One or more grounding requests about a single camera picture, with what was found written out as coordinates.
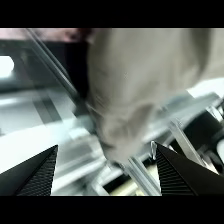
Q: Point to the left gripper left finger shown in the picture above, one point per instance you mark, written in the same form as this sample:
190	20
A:
31	176

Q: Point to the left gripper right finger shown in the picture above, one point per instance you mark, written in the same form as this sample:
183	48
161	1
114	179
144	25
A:
186	176

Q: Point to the brown shirt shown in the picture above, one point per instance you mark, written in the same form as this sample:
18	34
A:
140	76

